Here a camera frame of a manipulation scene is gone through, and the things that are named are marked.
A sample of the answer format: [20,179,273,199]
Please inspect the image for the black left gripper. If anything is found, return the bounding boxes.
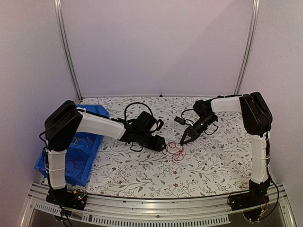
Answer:
[136,131,166,152]

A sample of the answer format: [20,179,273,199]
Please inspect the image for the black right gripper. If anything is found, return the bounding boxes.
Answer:
[180,114,216,145]

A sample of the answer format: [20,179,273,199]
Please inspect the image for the red cable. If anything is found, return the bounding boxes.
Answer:
[162,140,185,163]

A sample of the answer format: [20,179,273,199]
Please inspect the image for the yellow cable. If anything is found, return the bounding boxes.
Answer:
[72,136,95,150]

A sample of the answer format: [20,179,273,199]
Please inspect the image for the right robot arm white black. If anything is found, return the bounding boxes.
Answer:
[180,92,273,206]

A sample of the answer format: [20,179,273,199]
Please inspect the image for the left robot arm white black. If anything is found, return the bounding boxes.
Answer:
[40,100,166,205]

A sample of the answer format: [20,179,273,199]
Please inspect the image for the floral patterned table mat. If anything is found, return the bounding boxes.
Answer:
[83,97,252,199]

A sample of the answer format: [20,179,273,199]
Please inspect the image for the blue plastic divided bin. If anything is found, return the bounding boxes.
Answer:
[34,105,109,187]

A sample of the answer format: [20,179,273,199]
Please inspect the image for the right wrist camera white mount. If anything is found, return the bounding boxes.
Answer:
[174,116,194,126]

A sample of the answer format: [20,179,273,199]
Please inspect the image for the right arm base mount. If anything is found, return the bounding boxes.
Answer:
[227,192,269,223]

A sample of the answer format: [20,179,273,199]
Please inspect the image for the front aluminium rail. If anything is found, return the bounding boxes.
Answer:
[20,183,296,227]

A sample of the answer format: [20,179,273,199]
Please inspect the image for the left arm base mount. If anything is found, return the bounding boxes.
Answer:
[46,187,88,210]

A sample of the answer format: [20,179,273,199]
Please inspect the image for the right aluminium frame post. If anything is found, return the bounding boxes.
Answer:
[233,0,260,95]

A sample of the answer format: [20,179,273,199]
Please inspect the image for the aluminium frame post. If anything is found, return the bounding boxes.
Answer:
[53,0,83,102]
[233,0,260,95]

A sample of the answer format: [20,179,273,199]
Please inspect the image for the left aluminium frame post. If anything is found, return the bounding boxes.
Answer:
[53,0,83,102]

